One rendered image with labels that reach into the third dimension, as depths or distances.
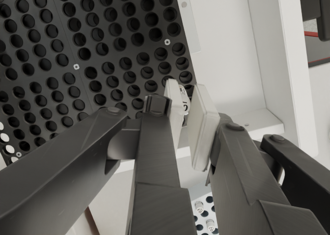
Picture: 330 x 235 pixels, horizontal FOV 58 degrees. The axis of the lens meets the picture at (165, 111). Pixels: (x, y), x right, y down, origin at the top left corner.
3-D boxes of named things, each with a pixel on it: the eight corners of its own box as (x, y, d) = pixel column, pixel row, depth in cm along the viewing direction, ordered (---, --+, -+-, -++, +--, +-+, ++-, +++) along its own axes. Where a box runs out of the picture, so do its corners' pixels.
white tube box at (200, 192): (242, 162, 48) (248, 173, 44) (263, 200, 50) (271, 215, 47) (175, 195, 50) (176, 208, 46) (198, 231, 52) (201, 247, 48)
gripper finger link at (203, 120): (205, 113, 14) (221, 116, 14) (194, 82, 20) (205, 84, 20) (191, 170, 14) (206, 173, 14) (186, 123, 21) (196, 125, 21)
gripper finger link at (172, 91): (173, 168, 14) (158, 165, 14) (169, 120, 21) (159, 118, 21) (185, 109, 14) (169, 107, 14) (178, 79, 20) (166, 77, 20)
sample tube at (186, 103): (172, 81, 24) (175, 95, 20) (187, 84, 24) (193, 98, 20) (169, 96, 25) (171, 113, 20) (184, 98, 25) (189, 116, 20)
